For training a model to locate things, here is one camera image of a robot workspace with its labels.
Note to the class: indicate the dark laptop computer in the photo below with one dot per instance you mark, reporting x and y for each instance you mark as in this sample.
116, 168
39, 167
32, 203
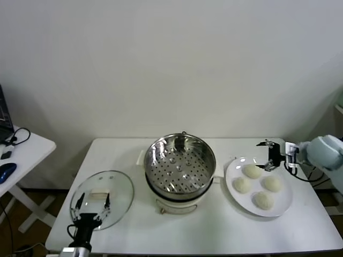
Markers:
4, 112

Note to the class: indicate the round glass pot lid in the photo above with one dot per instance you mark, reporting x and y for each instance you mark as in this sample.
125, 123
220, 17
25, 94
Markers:
118, 192

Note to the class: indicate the blue computer mouse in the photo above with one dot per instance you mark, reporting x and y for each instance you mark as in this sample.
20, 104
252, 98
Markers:
7, 170

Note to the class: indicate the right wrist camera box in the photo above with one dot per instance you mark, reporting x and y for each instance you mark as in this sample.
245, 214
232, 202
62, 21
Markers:
290, 152

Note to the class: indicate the wooden floor frame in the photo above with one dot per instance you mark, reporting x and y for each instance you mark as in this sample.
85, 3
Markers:
338, 207

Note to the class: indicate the white folding side table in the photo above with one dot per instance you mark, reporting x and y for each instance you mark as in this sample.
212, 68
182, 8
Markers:
32, 152

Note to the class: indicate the perforated steel steamer basket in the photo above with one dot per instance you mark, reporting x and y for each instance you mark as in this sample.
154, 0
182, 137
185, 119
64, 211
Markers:
182, 166

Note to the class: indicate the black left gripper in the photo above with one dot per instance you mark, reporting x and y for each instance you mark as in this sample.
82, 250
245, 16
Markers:
85, 230

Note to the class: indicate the white electric cooking pot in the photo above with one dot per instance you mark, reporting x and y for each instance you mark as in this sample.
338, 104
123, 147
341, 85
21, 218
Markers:
177, 207

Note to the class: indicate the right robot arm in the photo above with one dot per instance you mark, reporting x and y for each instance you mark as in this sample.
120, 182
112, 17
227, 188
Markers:
327, 152

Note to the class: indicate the large white plate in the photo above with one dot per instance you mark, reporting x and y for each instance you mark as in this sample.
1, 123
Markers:
278, 203

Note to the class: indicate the white steamed baozi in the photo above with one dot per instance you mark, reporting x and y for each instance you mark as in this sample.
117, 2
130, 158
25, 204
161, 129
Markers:
272, 184
264, 200
252, 172
242, 185

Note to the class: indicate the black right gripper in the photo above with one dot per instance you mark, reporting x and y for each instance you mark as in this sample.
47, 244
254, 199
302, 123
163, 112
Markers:
276, 155

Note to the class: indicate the small black adapter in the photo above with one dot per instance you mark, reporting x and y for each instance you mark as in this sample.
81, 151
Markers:
6, 155

